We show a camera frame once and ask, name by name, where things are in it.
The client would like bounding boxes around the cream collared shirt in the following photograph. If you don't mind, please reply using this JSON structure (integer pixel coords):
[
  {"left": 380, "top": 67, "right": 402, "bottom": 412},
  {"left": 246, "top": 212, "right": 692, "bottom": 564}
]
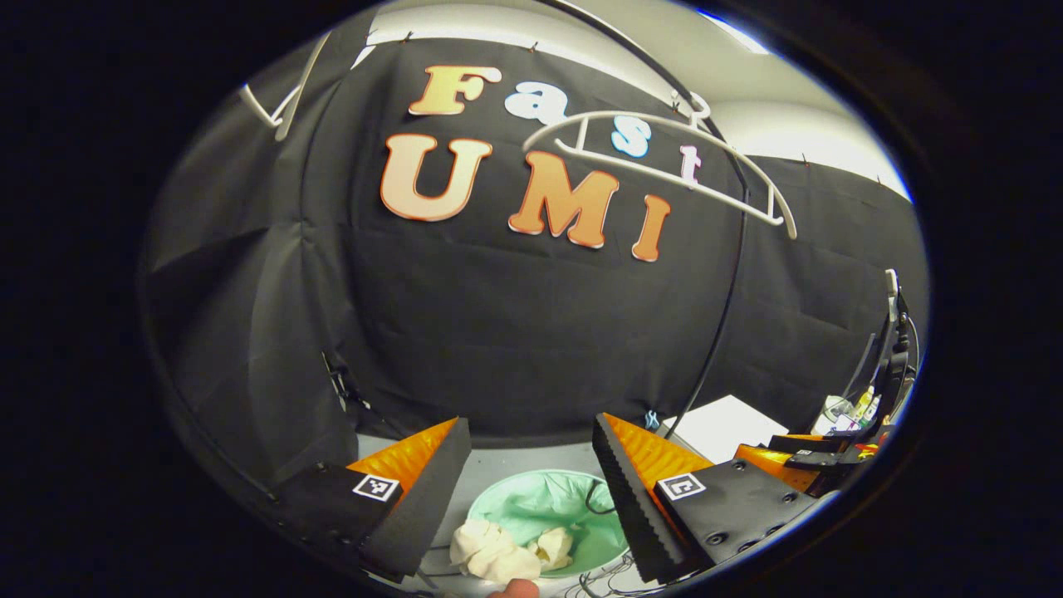
[{"left": 448, "top": 517, "right": 576, "bottom": 584}]

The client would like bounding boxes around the black clothes rack rail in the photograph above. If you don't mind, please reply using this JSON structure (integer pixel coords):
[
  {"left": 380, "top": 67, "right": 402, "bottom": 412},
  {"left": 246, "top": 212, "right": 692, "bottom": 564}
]
[{"left": 531, "top": 0, "right": 752, "bottom": 441}]

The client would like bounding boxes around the white plastic clothes hanger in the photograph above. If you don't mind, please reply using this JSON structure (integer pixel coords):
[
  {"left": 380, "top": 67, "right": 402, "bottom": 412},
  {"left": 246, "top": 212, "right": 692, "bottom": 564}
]
[
  {"left": 522, "top": 91, "right": 798, "bottom": 242},
  {"left": 241, "top": 29, "right": 333, "bottom": 142}
]

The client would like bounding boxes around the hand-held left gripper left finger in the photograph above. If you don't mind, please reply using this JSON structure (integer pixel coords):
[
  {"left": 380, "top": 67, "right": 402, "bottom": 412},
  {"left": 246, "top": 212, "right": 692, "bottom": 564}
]
[{"left": 249, "top": 417, "right": 472, "bottom": 582}]

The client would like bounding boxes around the thin black stand pole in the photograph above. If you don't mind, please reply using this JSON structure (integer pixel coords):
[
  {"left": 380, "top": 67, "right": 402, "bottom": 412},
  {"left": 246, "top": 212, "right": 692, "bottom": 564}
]
[{"left": 843, "top": 332, "right": 877, "bottom": 399}]

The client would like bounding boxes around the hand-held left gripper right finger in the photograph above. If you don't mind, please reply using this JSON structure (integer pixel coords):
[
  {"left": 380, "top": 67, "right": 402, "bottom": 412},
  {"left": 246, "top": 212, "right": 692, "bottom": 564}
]
[{"left": 591, "top": 413, "right": 819, "bottom": 585}]

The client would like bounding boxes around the green-lined laundry hamper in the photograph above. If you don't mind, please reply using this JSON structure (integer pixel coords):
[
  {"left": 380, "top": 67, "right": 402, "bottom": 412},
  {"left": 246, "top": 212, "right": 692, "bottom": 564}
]
[{"left": 415, "top": 469, "right": 644, "bottom": 598}]

